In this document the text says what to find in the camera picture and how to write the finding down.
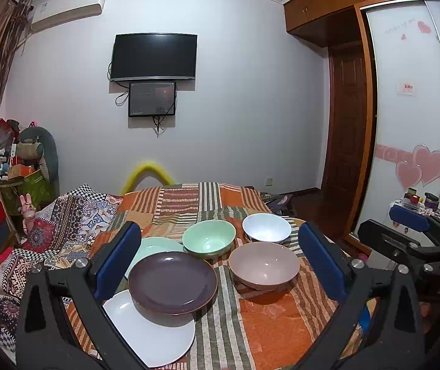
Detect white plate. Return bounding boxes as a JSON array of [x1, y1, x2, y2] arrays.
[[103, 290, 195, 368]]

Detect white spotted bowl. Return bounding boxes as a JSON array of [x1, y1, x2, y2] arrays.
[[242, 213, 292, 243]]

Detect dark purple plate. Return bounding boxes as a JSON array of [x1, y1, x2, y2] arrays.
[[128, 251, 218, 316]]

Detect pink bowl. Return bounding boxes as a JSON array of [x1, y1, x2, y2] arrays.
[[228, 242, 300, 291]]

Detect mint green plate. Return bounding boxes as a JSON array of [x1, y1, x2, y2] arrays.
[[125, 236, 184, 279]]

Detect mint green bowl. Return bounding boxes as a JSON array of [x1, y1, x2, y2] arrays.
[[181, 220, 236, 259]]

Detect blue patterned patchwork quilt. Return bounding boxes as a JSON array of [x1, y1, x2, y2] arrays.
[[0, 184, 123, 357]]

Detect brown wooden door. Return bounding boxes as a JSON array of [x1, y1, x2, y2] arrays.
[[323, 44, 367, 240]]

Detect pink bunny figurine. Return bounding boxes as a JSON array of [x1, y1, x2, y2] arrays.
[[19, 193, 36, 235]]

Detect striped patchwork blanket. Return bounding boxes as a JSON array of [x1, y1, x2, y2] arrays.
[[65, 181, 377, 370]]

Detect green box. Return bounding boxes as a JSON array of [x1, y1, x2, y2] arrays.
[[0, 170, 55, 216]]

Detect grey plush pillow toy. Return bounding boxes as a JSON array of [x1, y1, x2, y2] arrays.
[[16, 126, 59, 188]]

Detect white air conditioner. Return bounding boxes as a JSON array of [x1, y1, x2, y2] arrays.
[[31, 0, 106, 33]]

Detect small black wall monitor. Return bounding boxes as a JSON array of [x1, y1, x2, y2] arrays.
[[128, 81, 176, 118]]

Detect black wall television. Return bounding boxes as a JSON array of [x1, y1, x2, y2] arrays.
[[109, 33, 197, 82]]

